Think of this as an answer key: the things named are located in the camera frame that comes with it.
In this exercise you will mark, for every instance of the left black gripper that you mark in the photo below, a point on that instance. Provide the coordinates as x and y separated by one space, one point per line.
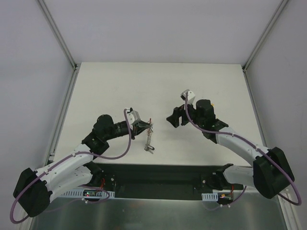
135 129

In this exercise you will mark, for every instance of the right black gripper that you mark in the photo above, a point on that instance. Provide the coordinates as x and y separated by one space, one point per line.
182 116

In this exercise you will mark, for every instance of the red handled metal keyring holder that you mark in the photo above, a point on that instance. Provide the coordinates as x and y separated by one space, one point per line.
148 147

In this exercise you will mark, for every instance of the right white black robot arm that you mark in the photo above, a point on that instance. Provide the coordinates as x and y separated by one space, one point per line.
268 171

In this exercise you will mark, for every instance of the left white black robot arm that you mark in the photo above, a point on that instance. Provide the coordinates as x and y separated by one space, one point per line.
36 189

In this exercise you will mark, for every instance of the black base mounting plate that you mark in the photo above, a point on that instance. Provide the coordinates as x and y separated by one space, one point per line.
144 181

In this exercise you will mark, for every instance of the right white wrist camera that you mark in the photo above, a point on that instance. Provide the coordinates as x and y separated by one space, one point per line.
188 96

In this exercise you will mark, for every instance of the right white cable duct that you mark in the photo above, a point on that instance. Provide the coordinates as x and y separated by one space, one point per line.
210 197

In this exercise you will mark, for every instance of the white cable duct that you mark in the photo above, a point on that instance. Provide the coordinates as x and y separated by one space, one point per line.
87 193
210 197

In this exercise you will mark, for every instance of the left white cable duct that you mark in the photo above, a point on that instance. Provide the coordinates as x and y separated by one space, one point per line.
87 193

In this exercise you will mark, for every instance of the left aluminium frame post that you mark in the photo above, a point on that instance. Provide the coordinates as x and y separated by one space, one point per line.
56 32

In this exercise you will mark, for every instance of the aluminium frame post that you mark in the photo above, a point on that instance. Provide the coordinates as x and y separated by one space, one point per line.
56 32
264 35

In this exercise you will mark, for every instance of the right aluminium frame post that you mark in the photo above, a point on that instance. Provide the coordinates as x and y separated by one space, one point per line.
264 35

